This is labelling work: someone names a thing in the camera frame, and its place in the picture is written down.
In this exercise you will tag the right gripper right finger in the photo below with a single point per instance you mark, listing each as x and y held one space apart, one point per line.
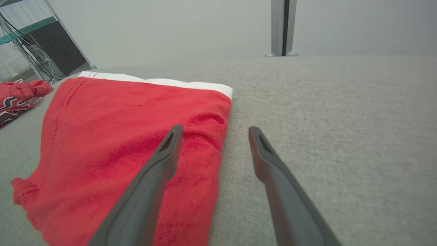
290 205

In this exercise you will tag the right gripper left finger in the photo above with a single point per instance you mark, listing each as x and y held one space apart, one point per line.
143 198

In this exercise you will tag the red shirt with white trim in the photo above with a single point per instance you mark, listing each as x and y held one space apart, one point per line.
20 93
102 136

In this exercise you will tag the black perforated panel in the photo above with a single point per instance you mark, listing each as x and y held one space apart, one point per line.
58 48

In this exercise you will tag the teal shelf bar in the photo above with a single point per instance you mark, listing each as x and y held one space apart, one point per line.
27 30

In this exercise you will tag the grey metal partition post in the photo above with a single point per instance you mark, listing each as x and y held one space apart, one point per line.
277 27

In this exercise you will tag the grey metal rack frame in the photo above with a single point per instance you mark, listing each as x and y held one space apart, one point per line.
69 32

